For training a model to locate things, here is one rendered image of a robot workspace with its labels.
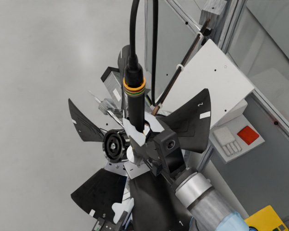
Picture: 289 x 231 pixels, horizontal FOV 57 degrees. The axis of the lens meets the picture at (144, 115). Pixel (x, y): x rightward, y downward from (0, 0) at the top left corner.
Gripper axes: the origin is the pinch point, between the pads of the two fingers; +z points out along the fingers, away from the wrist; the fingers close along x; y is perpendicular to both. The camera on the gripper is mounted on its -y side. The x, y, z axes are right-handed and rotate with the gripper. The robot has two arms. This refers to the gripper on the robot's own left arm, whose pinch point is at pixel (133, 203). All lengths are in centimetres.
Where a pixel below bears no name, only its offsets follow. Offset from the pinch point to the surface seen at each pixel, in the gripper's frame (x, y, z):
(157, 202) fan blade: 0.1, -6.8, 3.4
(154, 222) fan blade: 1.3, -8.4, -2.4
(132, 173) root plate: -1.7, 4.5, 8.4
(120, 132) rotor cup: -9.8, 12.4, 17.7
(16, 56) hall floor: 97, 205, 104
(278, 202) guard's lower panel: 73, -58, 48
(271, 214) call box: 15.4, -43.2, 19.8
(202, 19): -21, 2, 69
